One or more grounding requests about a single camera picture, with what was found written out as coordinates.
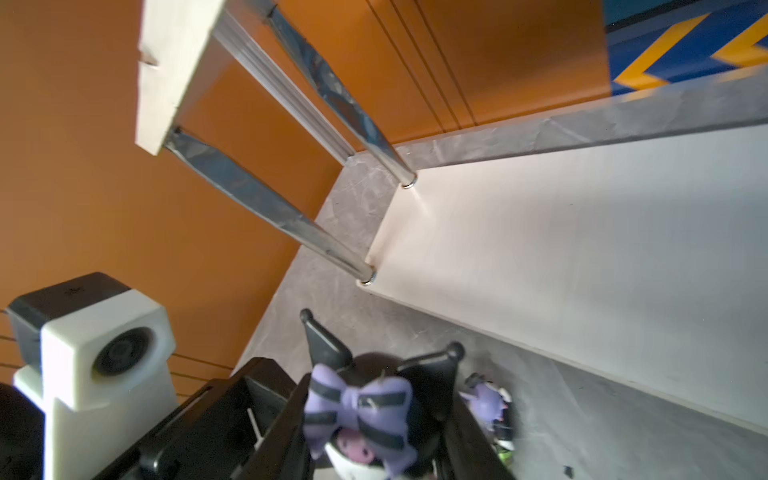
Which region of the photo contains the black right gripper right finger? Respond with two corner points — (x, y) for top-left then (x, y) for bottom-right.
(440, 393), (515, 480)

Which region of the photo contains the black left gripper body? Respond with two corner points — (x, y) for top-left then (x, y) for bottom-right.
(96, 357), (296, 479)

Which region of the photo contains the black purple Kuromi figure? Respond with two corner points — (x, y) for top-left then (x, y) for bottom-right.
(300, 308), (465, 479)

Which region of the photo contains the white two-tier shelf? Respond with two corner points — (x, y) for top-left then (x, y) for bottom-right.
(135, 1), (767, 433)

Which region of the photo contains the purple black figure toy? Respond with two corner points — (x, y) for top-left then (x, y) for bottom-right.
(459, 372), (515, 468)

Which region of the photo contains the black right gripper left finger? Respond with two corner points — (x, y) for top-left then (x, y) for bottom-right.
(238, 374), (315, 480)

